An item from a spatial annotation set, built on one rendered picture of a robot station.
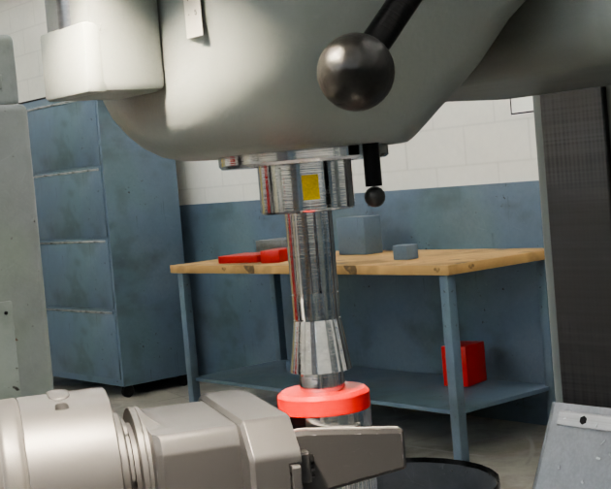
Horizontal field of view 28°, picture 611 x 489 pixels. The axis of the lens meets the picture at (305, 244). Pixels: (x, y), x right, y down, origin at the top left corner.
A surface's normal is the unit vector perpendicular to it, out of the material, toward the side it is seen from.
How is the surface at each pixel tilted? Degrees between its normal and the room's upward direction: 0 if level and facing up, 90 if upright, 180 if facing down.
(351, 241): 90
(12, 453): 57
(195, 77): 104
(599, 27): 98
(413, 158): 90
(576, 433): 63
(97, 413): 34
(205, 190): 90
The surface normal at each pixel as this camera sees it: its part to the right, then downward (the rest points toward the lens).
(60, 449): 0.20, -0.53
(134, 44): 0.63, -0.01
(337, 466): 0.29, 0.03
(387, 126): 0.60, 0.61
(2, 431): 0.10, -0.80
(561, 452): -0.72, -0.36
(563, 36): -0.75, 0.25
